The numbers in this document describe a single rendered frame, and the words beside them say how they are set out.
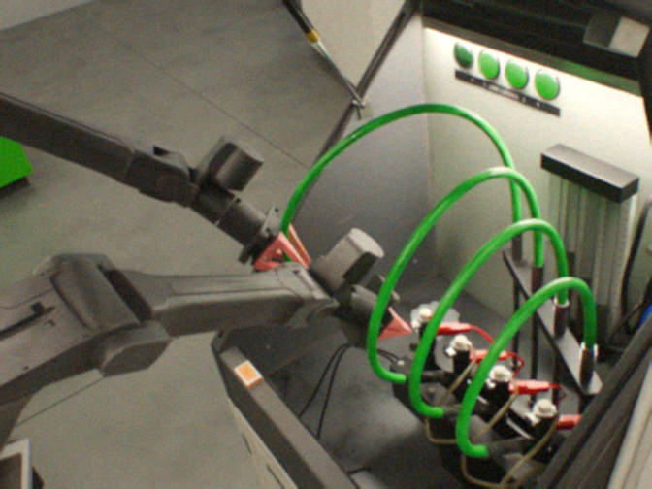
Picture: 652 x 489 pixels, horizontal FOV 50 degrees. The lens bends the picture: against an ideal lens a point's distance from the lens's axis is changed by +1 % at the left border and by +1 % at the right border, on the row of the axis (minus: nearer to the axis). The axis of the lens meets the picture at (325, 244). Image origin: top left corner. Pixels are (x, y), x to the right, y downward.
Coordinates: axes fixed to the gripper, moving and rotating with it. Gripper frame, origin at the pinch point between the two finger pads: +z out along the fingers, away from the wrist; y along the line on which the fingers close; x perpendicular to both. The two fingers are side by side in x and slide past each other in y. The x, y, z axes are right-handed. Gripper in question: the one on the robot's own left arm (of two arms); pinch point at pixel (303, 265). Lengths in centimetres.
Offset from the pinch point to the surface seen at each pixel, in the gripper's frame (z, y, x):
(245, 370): 5.6, 5.7, 26.9
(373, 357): 11.8, -17.8, -4.0
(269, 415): 11.8, -3.1, 25.4
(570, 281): 21.1, -21.0, -29.4
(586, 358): 34.1, -14.9, -20.9
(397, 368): 24.4, 2.7, 6.9
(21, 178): -103, 253, 188
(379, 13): 1, 279, 0
